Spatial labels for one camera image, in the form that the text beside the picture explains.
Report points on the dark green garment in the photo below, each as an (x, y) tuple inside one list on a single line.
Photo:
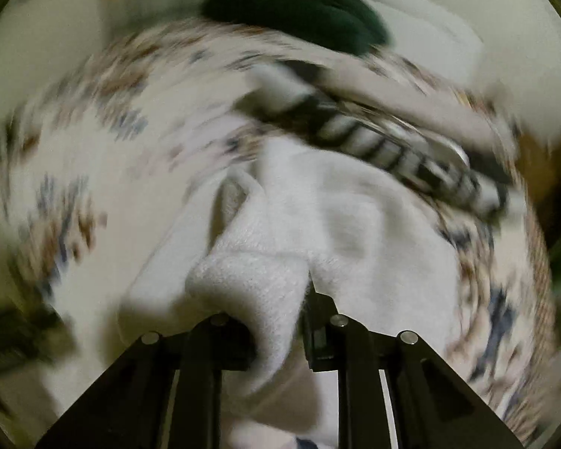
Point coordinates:
[(347, 26)]

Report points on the floral cream brown blanket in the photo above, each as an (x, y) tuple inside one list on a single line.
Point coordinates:
[(97, 166)]

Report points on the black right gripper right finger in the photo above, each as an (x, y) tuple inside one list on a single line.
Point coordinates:
[(394, 391)]

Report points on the white knit garment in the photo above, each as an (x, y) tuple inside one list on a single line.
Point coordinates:
[(252, 238)]

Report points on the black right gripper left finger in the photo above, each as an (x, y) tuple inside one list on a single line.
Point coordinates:
[(162, 392)]

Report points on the white sock with black letters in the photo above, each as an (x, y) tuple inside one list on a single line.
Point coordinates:
[(296, 106)]

